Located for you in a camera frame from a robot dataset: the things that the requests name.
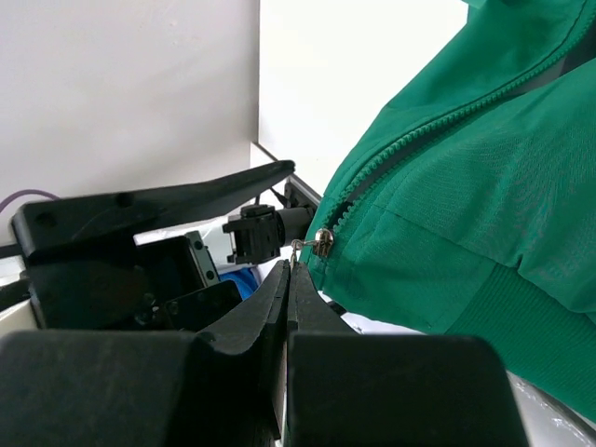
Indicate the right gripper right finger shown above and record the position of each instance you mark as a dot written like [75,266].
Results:
[351,389]

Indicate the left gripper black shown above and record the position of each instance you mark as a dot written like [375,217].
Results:
[87,273]

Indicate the green jacket white lining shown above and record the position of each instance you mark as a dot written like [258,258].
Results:
[468,205]

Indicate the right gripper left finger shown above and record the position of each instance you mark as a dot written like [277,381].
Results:
[223,386]

